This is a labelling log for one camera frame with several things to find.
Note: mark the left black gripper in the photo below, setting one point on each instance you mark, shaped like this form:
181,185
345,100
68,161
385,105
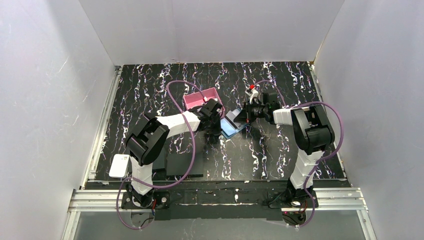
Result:
214,122

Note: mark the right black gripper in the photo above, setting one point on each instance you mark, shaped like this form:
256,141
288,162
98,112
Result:
247,112

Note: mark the blue leather card holder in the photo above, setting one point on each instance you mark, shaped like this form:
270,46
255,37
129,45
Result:
228,127

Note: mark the pink plastic tray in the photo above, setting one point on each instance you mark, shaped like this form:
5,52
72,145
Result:
198,98

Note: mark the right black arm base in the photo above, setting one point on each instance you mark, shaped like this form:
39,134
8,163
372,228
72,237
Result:
283,199

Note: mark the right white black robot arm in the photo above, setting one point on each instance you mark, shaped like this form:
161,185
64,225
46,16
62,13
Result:
312,130

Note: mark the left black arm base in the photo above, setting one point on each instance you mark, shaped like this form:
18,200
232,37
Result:
152,200

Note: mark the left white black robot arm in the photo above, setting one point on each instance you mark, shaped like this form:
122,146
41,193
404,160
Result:
147,139

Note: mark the large black flat plate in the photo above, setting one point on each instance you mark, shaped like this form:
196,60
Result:
177,164

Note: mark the small black flat plate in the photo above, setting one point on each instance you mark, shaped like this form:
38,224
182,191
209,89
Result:
160,163

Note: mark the white rectangular device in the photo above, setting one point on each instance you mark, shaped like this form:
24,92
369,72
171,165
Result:
119,166

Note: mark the aluminium front rail frame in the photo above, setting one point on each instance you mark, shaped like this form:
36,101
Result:
218,214

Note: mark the aluminium left side rail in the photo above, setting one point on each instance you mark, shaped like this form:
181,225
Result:
91,168

